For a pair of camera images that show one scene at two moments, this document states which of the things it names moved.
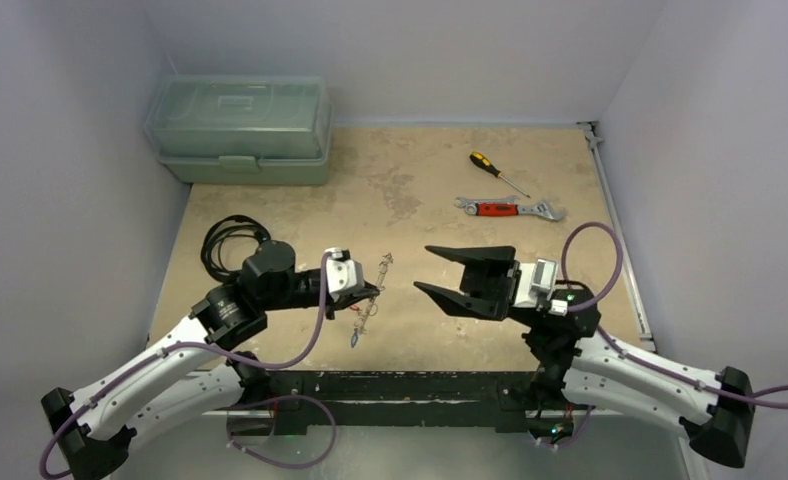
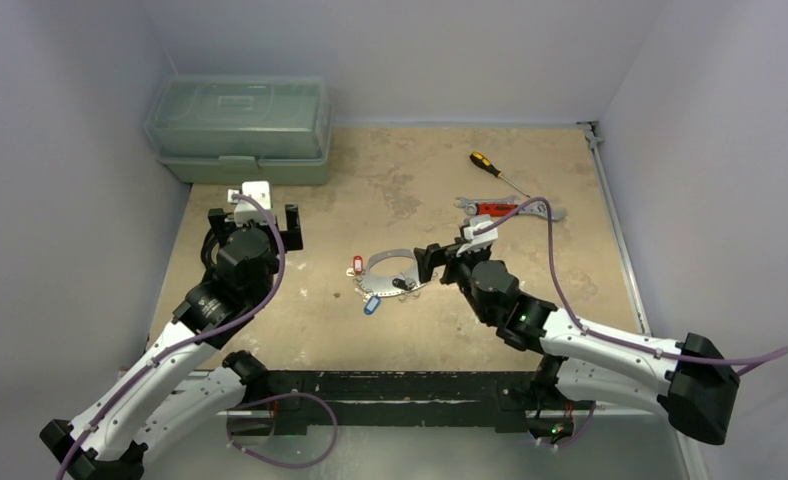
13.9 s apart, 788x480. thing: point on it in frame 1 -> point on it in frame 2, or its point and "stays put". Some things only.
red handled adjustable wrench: [507, 207] stays put
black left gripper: [366, 289] -> [289, 232]
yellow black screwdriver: [486, 163] stays put
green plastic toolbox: [242, 129] stays put
